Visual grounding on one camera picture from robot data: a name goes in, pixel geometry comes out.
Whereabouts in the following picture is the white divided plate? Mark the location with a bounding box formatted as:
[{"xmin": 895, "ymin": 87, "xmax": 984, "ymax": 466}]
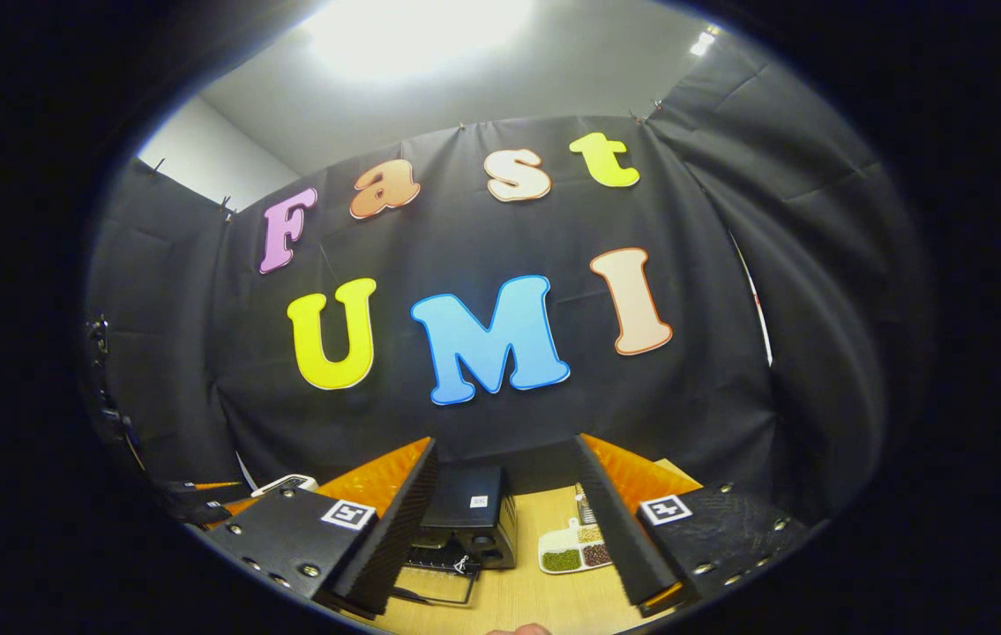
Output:
[{"xmin": 538, "ymin": 517, "xmax": 616, "ymax": 575}]

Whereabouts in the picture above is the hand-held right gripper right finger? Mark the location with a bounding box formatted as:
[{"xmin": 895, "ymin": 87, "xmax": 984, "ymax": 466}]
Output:
[{"xmin": 572, "ymin": 432, "xmax": 818, "ymax": 618}]

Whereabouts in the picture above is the black electric oven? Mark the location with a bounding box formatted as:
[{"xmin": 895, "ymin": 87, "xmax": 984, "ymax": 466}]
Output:
[{"xmin": 390, "ymin": 465, "xmax": 519, "ymax": 609}]

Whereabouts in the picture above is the large ceiling light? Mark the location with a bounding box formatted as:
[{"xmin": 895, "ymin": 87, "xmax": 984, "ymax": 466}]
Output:
[{"xmin": 302, "ymin": 0, "xmax": 536, "ymax": 80}]

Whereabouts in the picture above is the dark equipment stand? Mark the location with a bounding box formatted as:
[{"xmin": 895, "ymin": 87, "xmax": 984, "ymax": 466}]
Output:
[{"xmin": 84, "ymin": 313, "xmax": 148, "ymax": 477}]

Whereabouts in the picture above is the white toaster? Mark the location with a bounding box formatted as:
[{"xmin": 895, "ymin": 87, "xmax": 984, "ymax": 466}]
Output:
[{"xmin": 250, "ymin": 474, "xmax": 320, "ymax": 497}]

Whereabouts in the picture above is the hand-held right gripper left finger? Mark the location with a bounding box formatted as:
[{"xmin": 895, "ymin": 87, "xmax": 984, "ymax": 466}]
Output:
[{"xmin": 205, "ymin": 437, "xmax": 439, "ymax": 618}]

